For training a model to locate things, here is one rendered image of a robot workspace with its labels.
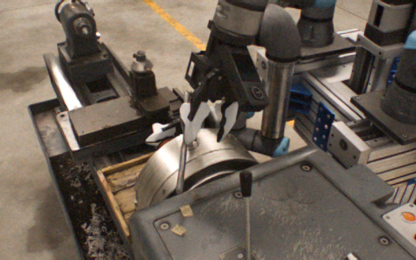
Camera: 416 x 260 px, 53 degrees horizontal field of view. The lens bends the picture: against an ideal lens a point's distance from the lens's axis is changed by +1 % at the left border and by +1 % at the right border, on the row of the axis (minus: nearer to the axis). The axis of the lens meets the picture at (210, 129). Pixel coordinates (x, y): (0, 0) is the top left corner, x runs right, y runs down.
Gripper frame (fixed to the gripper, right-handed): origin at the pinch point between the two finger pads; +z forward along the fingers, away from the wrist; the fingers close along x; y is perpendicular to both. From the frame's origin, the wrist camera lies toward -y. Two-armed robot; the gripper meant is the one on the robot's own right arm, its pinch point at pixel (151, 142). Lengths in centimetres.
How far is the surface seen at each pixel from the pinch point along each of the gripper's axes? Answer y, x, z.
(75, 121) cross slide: 35.8, -10.6, 14.9
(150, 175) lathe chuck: -23.8, 10.7, 8.7
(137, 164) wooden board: 13.4, -19.1, 1.3
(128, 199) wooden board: -0.1, -19.1, 9.4
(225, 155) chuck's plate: -30.8, 15.8, -6.5
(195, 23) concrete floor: 294, -108, -160
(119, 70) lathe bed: 85, -23, -16
